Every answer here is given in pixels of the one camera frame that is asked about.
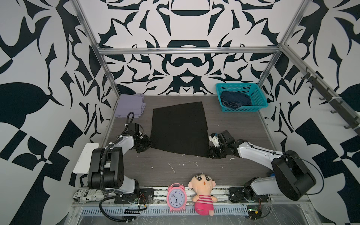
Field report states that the lavender skirt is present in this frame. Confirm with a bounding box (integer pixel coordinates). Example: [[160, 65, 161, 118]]
[[114, 94, 146, 118]]

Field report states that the grey wall hook rail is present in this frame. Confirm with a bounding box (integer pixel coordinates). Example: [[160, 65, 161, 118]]
[[301, 67, 360, 136]]

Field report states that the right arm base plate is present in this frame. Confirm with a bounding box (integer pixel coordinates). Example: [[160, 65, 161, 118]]
[[228, 187, 269, 203]]

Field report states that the denim garment in basket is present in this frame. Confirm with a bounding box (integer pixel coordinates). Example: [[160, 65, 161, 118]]
[[220, 91, 252, 109]]

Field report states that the plush doll pink shirt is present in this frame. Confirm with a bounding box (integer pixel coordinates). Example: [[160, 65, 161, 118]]
[[188, 174, 218, 217]]

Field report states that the teal plastic basket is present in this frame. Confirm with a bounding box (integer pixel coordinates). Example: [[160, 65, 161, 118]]
[[216, 83, 268, 113]]

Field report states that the folded newspaper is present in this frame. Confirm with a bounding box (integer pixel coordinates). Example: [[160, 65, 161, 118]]
[[73, 188, 105, 203]]

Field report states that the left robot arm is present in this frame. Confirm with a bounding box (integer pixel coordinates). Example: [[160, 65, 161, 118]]
[[87, 122, 151, 198]]

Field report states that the white rectangular panel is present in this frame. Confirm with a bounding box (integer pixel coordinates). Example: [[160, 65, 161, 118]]
[[73, 143, 99, 174]]

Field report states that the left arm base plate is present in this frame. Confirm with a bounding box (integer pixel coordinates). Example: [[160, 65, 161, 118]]
[[114, 188, 155, 204]]

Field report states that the small circuit board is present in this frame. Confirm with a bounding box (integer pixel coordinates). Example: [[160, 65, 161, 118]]
[[246, 205, 262, 220]]

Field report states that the pink alarm clock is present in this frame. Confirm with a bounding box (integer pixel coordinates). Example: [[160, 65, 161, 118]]
[[166, 183, 187, 212]]

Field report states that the black garment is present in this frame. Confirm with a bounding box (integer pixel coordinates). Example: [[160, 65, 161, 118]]
[[150, 102, 210, 158]]

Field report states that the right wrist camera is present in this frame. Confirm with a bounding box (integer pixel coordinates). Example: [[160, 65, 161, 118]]
[[209, 134, 220, 148]]

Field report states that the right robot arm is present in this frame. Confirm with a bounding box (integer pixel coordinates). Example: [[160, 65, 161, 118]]
[[209, 130, 317, 201]]

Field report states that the black corrugated cable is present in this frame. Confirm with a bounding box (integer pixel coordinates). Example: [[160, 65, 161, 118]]
[[98, 195, 147, 223]]

